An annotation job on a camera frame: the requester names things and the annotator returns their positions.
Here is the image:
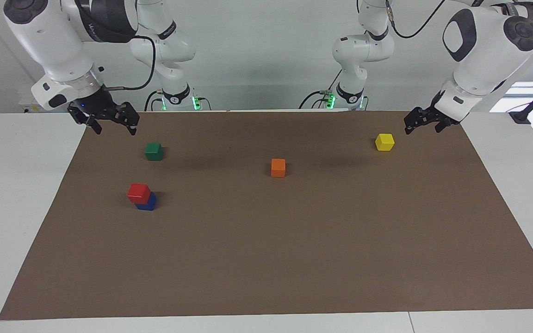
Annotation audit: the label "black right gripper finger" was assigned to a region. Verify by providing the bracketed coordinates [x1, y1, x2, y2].
[68, 105, 103, 135]
[116, 102, 140, 136]

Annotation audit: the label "red wooden block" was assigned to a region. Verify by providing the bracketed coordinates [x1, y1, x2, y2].
[127, 183, 151, 204]

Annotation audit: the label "yellow wooden block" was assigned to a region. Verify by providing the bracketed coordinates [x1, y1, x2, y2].
[375, 133, 395, 152]

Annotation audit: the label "green wooden block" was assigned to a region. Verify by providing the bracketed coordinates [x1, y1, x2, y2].
[145, 142, 164, 161]

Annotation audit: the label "blue wooden block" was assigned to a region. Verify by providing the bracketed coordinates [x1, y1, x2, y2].
[136, 192, 157, 211]

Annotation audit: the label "brown paper mat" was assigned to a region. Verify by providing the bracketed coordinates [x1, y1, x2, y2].
[0, 110, 533, 321]

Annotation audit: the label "black right base cable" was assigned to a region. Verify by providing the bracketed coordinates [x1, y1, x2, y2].
[144, 90, 163, 111]

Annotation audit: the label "black base cable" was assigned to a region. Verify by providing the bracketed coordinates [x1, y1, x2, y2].
[144, 90, 163, 111]
[299, 69, 343, 109]

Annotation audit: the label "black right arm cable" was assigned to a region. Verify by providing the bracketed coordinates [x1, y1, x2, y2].
[102, 35, 156, 91]

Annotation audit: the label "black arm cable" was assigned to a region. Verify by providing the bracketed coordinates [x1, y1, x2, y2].
[384, 0, 445, 38]
[102, 35, 156, 91]

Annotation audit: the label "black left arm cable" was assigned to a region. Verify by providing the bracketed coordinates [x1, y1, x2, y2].
[384, 0, 445, 38]

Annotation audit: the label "black left base cable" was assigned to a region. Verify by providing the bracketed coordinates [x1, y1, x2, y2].
[299, 69, 343, 109]

